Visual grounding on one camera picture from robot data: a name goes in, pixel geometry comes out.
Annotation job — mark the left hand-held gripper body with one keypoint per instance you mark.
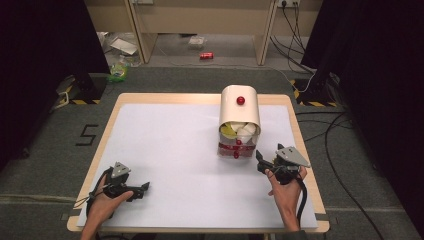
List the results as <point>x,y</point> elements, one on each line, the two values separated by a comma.
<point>120,171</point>

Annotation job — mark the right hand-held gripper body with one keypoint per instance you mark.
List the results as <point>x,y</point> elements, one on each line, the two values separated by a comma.
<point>291,156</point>

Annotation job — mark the white roll-top box red knobs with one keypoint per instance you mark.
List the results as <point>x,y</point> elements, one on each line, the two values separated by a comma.
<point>238,111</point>

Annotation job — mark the person's left hand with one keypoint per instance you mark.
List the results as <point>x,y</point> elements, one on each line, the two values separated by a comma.
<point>103,206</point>

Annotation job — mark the person's right hand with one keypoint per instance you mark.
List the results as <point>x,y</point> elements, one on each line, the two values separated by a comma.
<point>288,196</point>

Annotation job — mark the white table mat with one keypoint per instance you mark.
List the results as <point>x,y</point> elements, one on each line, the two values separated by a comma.
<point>173,166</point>

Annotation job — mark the white crumpled paper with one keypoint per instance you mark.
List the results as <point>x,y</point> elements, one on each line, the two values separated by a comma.
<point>246,130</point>

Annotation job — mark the yellow crumpled paper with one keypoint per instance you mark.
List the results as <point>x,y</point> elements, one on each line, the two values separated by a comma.
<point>228,130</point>

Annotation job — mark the hazard-striped stand base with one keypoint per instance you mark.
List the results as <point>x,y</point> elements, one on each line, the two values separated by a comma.
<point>315,98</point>
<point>83,93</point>

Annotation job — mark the light wooden table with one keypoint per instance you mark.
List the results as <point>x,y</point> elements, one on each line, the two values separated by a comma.
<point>186,98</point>

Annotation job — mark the green snack packet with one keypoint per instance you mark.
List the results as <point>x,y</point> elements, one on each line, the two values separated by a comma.
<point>118,72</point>

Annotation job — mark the black curtain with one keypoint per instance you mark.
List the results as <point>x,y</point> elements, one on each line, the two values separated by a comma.
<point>40,66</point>
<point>383,83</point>

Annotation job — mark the red drink can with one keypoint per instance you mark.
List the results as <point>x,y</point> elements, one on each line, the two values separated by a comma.
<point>206,55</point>

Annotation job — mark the heap of clear plastic bags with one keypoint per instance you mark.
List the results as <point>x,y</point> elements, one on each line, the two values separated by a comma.
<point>121,46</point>

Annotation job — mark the clear plastic food container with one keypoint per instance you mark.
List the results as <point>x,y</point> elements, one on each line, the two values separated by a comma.
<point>197,42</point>

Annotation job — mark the beige wooden desk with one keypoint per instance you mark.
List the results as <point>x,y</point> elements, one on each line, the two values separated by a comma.
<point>206,16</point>

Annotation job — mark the white wall socket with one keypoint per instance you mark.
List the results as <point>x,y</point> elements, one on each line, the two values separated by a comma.
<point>288,2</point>

